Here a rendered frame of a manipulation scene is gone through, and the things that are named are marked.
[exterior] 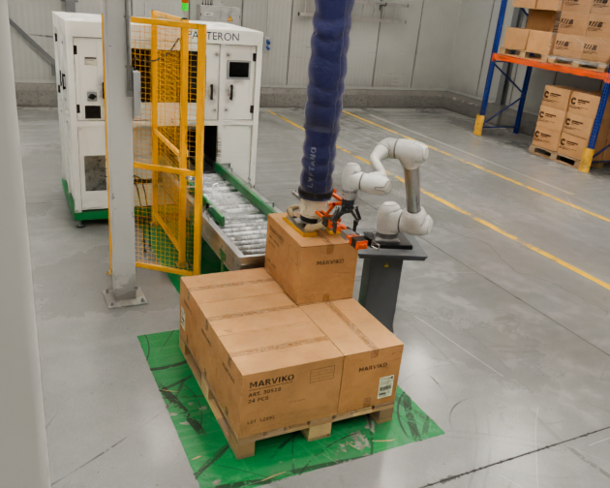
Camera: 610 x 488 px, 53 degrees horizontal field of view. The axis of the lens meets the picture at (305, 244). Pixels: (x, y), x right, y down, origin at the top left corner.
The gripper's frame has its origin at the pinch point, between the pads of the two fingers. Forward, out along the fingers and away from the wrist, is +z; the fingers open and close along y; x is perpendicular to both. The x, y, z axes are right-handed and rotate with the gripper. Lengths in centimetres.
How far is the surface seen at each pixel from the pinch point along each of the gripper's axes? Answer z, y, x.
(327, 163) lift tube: -32.7, -0.7, -31.7
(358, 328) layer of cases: 53, -2, 27
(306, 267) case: 27.6, 17.6, -10.8
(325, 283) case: 40.0, 2.9, -10.5
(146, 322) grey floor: 108, 97, -107
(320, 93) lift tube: -75, 8, -32
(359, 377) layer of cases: 70, 8, 50
